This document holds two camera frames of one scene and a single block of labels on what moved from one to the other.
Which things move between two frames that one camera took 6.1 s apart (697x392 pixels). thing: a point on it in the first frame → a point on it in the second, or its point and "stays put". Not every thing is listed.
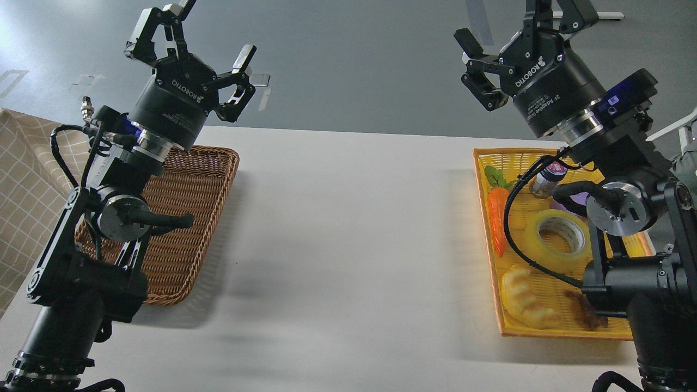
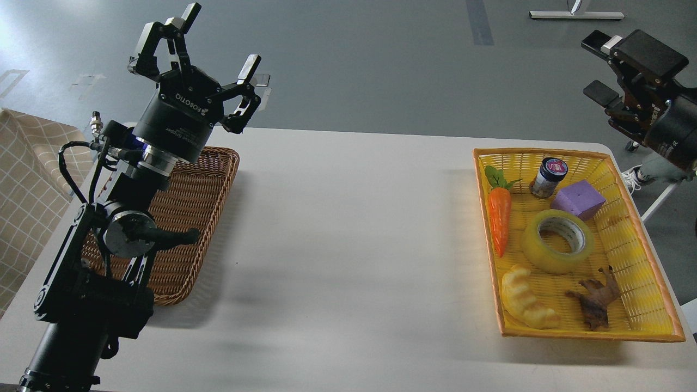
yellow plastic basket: x=539 y=246 stays put
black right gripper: x=549 y=83 → x=661 y=112
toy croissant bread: x=520 y=299 stays put
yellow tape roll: x=551 y=261 stays put
